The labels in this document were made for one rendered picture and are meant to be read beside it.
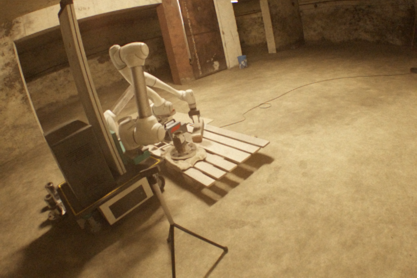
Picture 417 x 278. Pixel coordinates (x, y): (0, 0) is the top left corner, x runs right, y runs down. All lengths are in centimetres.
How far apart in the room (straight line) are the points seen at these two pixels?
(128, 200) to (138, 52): 112
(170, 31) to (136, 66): 487
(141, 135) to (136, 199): 55
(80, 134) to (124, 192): 56
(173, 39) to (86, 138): 514
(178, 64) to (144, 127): 496
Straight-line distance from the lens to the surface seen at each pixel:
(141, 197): 190
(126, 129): 173
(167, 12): 651
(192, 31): 679
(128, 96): 238
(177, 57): 645
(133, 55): 160
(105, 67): 1113
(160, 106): 185
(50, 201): 240
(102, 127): 179
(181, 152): 219
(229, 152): 213
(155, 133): 159
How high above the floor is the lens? 122
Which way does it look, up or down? 21 degrees down
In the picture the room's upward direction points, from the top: 13 degrees counter-clockwise
